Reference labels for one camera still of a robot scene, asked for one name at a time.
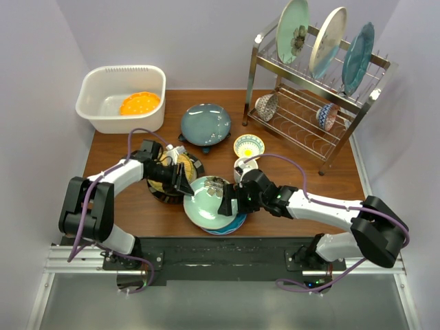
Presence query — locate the mint flower plate in rack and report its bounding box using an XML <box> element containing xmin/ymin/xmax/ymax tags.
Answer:
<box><xmin>276</xmin><ymin>0</ymin><xmax>309</xmax><ymax>65</ymax></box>

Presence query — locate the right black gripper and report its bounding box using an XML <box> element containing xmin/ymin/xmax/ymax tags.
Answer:
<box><xmin>217</xmin><ymin>183</ymin><xmax>266</xmax><ymax>217</ymax></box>

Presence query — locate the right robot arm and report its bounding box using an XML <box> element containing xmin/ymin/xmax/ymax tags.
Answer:
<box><xmin>217</xmin><ymin>169</ymin><xmax>409</xmax><ymax>270</ymax></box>

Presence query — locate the white ceramic mug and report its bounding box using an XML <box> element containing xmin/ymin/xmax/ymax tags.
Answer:
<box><xmin>233</xmin><ymin>157</ymin><xmax>259</xmax><ymax>183</ymax></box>

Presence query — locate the beige blue plate in rack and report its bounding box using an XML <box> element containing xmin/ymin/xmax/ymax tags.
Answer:
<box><xmin>309</xmin><ymin>7</ymin><xmax>347</xmax><ymax>80</ymax></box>

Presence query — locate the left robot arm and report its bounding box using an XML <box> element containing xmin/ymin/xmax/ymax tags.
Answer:
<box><xmin>58</xmin><ymin>140</ymin><xmax>194</xmax><ymax>270</ymax></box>

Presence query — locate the yellow teal patterned bowl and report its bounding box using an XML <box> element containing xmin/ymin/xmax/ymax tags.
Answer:
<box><xmin>233</xmin><ymin>134</ymin><xmax>265</xmax><ymax>158</ymax></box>

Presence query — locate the white plastic bin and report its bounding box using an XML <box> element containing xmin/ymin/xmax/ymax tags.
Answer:
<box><xmin>75</xmin><ymin>65</ymin><xmax>166</xmax><ymax>134</ymax></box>

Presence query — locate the brown patterned bowl in rack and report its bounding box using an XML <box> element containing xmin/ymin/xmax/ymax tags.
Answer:
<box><xmin>255</xmin><ymin>93</ymin><xmax>278</xmax><ymax>122</ymax></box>

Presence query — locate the blue-grey blossom plate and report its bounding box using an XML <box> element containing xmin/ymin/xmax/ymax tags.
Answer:
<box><xmin>179</xmin><ymin>103</ymin><xmax>232</xmax><ymax>149</ymax></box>

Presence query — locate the blue red bowl in rack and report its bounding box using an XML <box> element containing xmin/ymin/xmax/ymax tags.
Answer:
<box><xmin>316</xmin><ymin>103</ymin><xmax>340</xmax><ymax>131</ymax></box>

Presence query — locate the steel dish rack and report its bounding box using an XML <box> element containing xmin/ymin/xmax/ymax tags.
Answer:
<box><xmin>242</xmin><ymin>23</ymin><xmax>400</xmax><ymax>177</ymax></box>

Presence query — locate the teal scalloped plate in rack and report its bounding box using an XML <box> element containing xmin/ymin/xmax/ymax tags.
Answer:
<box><xmin>342</xmin><ymin>22</ymin><xmax>375</xmax><ymax>96</ymax></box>

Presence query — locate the woven straw round mat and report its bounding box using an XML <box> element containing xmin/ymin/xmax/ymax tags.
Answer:
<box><xmin>146</xmin><ymin>153</ymin><xmax>197</xmax><ymax>195</ymax></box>

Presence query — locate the mint green flower plate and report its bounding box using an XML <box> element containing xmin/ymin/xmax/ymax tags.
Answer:
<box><xmin>183</xmin><ymin>176</ymin><xmax>238</xmax><ymax>230</ymax></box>

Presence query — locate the orange dotted scalloped plate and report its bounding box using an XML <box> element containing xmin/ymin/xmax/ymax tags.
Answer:
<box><xmin>120</xmin><ymin>91</ymin><xmax>161</xmax><ymax>116</ymax></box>

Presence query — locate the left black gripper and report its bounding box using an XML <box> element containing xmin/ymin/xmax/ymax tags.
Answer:
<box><xmin>146</xmin><ymin>162</ymin><xmax>195</xmax><ymax>197</ymax></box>

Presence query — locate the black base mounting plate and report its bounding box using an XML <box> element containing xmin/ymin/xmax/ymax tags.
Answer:
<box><xmin>102</xmin><ymin>235</ymin><xmax>348</xmax><ymax>288</ymax></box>

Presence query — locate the black patterned rim plate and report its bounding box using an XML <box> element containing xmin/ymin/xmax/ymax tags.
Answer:
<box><xmin>147</xmin><ymin>152</ymin><xmax>205</xmax><ymax>205</ymax></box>

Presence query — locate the blue dotted scalloped plate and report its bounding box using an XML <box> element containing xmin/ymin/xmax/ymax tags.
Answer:
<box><xmin>202</xmin><ymin>214</ymin><xmax>247</xmax><ymax>236</ymax></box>

